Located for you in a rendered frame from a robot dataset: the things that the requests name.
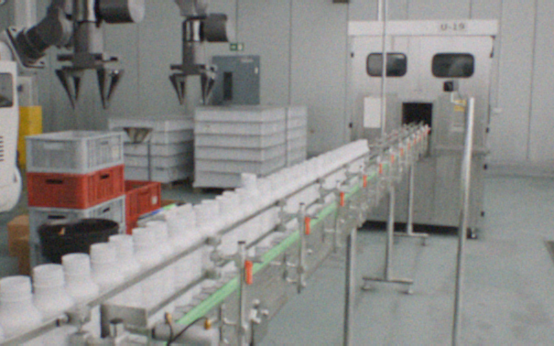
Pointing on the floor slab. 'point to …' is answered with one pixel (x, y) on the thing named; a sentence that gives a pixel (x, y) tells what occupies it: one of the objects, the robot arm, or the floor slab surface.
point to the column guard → (27, 121)
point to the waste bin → (73, 237)
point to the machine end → (429, 109)
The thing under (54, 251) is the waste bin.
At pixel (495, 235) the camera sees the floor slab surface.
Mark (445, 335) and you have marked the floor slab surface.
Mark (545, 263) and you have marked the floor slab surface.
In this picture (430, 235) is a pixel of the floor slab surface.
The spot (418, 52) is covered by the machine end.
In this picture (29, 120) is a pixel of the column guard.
